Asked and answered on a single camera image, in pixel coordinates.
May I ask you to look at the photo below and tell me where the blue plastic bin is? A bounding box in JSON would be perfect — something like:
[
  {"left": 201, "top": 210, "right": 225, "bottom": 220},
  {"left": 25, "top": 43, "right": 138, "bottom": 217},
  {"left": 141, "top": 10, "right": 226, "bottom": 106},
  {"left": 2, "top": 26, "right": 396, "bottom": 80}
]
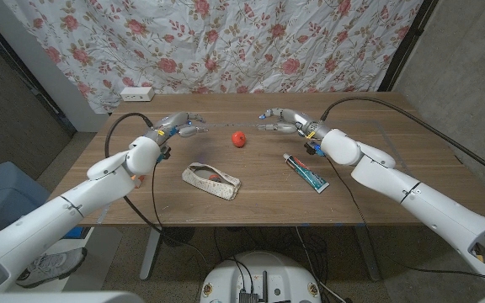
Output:
[{"left": 0, "top": 161, "right": 51, "bottom": 237}]

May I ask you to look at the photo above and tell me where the metal table leg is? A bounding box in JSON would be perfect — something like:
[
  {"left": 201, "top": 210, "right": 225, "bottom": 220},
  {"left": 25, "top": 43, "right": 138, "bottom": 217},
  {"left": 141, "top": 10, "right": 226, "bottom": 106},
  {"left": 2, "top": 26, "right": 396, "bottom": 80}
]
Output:
[
  {"left": 354, "top": 226, "right": 382, "bottom": 282},
  {"left": 139, "top": 226, "right": 163, "bottom": 281}
]

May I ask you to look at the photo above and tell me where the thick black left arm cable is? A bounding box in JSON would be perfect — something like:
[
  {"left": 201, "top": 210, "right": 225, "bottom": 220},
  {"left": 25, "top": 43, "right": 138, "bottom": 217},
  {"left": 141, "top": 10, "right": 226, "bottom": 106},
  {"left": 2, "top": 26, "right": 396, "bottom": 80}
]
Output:
[{"left": 104, "top": 112, "right": 172, "bottom": 237}]

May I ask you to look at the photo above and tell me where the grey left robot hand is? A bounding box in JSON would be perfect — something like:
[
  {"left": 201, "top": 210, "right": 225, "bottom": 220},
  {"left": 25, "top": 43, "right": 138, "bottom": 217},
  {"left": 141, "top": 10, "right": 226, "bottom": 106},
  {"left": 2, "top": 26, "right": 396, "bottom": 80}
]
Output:
[{"left": 143, "top": 111, "right": 210, "bottom": 148}]

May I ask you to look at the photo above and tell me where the black backdrop frame pole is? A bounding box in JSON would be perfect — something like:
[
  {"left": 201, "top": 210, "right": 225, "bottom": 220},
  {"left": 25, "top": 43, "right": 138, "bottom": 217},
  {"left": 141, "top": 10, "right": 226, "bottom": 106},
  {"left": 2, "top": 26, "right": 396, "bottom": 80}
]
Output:
[
  {"left": 377, "top": 0, "right": 440, "bottom": 93},
  {"left": 0, "top": 8, "right": 77, "bottom": 136}
]

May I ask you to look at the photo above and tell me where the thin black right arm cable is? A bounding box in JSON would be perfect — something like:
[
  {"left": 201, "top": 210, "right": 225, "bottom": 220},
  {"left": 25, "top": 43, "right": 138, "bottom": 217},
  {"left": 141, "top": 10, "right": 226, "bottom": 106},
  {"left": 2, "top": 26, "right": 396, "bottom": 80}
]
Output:
[{"left": 325, "top": 155, "right": 485, "bottom": 278}]

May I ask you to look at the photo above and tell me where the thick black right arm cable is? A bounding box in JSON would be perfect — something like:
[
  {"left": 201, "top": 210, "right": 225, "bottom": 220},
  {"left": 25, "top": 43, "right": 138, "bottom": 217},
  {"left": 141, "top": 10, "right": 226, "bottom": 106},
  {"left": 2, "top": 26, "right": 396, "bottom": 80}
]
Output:
[{"left": 319, "top": 96, "right": 485, "bottom": 184}]

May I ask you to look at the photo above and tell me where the grey sneaker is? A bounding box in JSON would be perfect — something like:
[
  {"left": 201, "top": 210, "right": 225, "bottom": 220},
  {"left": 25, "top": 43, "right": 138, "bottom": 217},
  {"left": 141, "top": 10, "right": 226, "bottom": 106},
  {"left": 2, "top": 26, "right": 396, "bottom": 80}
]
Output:
[{"left": 16, "top": 247, "right": 88, "bottom": 290}]

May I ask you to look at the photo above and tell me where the white teal toothpaste tube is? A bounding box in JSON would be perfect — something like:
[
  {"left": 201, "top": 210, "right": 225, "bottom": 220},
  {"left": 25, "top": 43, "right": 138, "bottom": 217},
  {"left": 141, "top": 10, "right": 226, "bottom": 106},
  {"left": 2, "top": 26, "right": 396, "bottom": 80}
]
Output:
[{"left": 282, "top": 152, "right": 330, "bottom": 194}]

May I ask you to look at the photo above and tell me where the floral curtain backdrop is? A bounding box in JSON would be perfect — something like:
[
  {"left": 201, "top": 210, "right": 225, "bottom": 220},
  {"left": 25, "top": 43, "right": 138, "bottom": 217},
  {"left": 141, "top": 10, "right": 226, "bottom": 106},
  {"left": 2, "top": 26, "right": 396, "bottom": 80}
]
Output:
[{"left": 2, "top": 0, "right": 424, "bottom": 114}]

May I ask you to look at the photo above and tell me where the white floor cable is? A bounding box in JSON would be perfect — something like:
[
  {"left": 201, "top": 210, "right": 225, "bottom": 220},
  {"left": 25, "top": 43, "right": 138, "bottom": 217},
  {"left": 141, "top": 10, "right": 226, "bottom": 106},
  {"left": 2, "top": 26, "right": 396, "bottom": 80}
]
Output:
[{"left": 295, "top": 226, "right": 347, "bottom": 303}]

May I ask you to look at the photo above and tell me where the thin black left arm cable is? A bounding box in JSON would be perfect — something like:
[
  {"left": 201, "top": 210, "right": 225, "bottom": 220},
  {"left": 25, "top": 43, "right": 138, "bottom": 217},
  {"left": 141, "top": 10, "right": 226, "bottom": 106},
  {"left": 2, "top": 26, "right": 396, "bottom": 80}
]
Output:
[{"left": 150, "top": 162, "right": 210, "bottom": 270}]

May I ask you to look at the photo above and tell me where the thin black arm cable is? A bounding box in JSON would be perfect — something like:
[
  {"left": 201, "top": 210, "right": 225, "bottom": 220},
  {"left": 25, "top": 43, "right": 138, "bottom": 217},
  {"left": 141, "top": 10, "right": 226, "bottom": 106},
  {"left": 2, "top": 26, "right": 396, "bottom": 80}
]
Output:
[
  {"left": 325, "top": 155, "right": 485, "bottom": 278},
  {"left": 150, "top": 162, "right": 210, "bottom": 270}
]

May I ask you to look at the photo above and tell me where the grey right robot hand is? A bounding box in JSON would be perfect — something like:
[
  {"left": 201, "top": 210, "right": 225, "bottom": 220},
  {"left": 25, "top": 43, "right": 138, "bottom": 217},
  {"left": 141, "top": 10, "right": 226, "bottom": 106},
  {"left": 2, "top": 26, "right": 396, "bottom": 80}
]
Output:
[{"left": 257, "top": 108, "right": 332, "bottom": 141}]

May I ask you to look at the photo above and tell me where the white power strip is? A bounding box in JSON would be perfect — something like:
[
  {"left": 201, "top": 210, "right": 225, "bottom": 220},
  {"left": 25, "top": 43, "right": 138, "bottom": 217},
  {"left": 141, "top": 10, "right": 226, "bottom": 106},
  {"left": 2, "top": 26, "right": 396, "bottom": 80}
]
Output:
[{"left": 120, "top": 86, "right": 156, "bottom": 103}]

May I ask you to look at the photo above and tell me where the cream dotted pen bag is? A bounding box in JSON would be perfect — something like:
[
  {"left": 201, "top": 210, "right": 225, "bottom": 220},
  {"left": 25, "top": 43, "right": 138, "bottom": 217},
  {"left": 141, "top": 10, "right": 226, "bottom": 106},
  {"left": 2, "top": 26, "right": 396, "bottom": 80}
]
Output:
[{"left": 181, "top": 162, "right": 242, "bottom": 201}]

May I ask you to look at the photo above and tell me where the red toy tomato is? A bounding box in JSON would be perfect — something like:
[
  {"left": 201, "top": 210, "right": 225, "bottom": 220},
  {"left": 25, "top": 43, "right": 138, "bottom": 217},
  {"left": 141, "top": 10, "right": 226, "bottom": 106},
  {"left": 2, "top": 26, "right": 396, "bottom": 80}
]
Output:
[{"left": 231, "top": 130, "right": 248, "bottom": 148}]

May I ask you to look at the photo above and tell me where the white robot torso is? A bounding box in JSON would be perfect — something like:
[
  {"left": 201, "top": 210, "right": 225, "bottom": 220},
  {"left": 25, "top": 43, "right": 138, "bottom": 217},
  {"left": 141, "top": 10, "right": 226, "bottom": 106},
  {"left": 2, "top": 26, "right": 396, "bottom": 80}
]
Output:
[{"left": 200, "top": 251, "right": 322, "bottom": 303}]

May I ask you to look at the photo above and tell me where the black round floor object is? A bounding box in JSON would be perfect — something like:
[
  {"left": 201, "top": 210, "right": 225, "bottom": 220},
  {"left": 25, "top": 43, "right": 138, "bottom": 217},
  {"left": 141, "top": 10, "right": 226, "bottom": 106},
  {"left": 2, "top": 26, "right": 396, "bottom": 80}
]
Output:
[{"left": 161, "top": 226, "right": 196, "bottom": 247}]

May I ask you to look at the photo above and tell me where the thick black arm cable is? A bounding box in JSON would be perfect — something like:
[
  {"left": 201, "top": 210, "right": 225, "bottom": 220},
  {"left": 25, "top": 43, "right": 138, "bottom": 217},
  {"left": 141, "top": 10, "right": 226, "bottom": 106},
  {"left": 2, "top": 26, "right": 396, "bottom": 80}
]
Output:
[
  {"left": 104, "top": 112, "right": 172, "bottom": 237},
  {"left": 319, "top": 96, "right": 485, "bottom": 184}
]

